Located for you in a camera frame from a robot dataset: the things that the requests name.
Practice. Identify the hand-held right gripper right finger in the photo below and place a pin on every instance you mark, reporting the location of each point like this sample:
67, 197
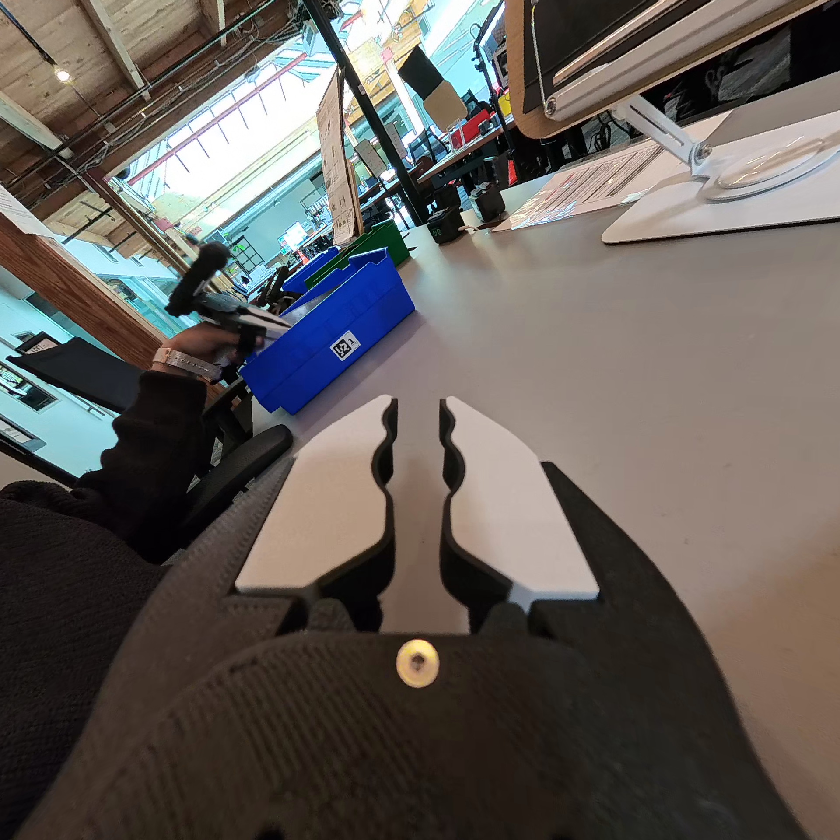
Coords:
519, 505

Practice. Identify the thick wooden post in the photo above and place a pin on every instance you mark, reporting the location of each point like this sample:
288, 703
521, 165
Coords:
79, 295

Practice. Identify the person's left forearm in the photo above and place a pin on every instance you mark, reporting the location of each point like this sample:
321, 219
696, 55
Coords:
118, 525

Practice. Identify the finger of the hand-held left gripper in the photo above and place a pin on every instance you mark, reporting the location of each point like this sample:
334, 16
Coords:
260, 316

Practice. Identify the white stand base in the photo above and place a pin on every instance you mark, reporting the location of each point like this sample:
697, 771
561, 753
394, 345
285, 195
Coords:
735, 197

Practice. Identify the red bin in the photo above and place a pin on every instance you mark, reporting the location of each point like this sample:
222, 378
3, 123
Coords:
470, 129

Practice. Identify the metal wristwatch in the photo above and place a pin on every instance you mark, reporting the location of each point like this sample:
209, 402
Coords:
184, 364

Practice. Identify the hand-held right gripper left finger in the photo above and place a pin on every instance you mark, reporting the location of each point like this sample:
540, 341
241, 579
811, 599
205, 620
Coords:
322, 505

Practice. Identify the person's left hand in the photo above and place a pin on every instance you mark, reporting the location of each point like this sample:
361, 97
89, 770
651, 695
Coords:
204, 344

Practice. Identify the plain blue bin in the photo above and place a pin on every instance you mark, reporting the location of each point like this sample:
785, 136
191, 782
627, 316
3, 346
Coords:
309, 272

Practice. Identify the black device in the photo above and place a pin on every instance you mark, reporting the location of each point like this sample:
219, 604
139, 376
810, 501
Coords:
488, 202
446, 226

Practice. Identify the printed paper sheets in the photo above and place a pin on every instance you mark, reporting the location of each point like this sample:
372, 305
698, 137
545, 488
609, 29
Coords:
584, 184

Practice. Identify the green storage bin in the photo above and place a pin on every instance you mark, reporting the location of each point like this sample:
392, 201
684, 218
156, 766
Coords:
374, 243

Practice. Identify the black office chair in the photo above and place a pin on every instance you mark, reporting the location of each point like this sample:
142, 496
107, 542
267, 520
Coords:
92, 374

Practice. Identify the ceiling lamp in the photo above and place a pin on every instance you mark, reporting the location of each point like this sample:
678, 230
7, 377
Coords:
62, 74

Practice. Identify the brown cardboard board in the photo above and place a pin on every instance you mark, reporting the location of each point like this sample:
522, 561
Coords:
339, 158

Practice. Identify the black metal pole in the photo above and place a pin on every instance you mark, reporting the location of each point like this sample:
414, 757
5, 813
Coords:
368, 112

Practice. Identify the blue bin with sticker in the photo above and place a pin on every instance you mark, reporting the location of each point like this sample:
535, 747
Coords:
341, 328

